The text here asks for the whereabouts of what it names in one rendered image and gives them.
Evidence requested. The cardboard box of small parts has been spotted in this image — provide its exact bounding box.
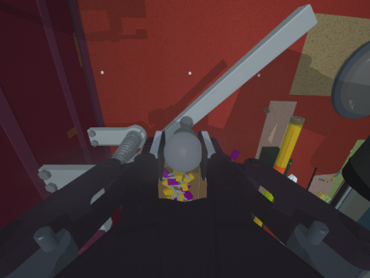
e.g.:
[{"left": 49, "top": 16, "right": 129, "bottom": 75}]
[{"left": 157, "top": 166, "right": 208, "bottom": 202}]

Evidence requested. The light green panel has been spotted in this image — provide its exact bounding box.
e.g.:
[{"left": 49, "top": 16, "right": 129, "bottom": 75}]
[{"left": 340, "top": 139, "right": 367, "bottom": 180}]

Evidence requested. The tan board with small parts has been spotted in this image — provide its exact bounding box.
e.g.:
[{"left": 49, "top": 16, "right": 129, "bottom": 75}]
[{"left": 307, "top": 173, "right": 345, "bottom": 204}]

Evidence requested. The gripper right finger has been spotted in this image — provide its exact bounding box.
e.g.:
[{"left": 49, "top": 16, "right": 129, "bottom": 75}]
[{"left": 197, "top": 129, "right": 370, "bottom": 261}]

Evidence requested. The dark red tool safe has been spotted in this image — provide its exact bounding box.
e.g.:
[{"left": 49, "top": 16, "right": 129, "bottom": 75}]
[{"left": 0, "top": 0, "right": 113, "bottom": 203}]

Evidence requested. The yellow tube with orange end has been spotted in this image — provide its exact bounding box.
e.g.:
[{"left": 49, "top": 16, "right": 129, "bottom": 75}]
[{"left": 274, "top": 115, "right": 306, "bottom": 175}]

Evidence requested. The grey bolted keeper bracket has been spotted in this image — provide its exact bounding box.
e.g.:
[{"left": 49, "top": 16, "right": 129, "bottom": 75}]
[
  {"left": 87, "top": 125, "right": 147, "bottom": 149},
  {"left": 38, "top": 164, "right": 98, "bottom": 193}
]

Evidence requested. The grey threaded rod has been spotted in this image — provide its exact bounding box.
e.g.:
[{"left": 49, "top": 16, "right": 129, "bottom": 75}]
[{"left": 111, "top": 130, "right": 145, "bottom": 164}]

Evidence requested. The tan cork sheet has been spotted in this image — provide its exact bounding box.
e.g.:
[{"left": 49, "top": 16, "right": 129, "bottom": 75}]
[{"left": 290, "top": 12, "right": 370, "bottom": 98}]

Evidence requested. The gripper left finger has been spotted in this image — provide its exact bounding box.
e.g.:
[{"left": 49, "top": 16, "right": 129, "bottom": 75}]
[{"left": 0, "top": 129, "right": 166, "bottom": 261}]

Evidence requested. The pinkish tan board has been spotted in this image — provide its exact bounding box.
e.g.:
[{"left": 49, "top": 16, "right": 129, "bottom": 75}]
[{"left": 258, "top": 100, "right": 298, "bottom": 158}]

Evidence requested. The black cylinder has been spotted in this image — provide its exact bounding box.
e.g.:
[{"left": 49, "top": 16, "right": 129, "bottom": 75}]
[{"left": 335, "top": 138, "right": 370, "bottom": 211}]

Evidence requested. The thin black rod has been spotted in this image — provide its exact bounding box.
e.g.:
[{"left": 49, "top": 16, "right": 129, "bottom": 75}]
[{"left": 307, "top": 167, "right": 318, "bottom": 189}]

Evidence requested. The grey handle with ball knob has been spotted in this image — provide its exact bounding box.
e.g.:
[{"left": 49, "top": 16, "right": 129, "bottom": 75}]
[{"left": 162, "top": 3, "right": 319, "bottom": 172}]

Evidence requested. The grey round dish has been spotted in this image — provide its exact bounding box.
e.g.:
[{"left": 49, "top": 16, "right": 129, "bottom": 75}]
[{"left": 331, "top": 40, "right": 370, "bottom": 120}]

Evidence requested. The dark green box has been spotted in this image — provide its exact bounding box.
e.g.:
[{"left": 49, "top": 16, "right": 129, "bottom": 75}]
[{"left": 258, "top": 146, "right": 282, "bottom": 168}]

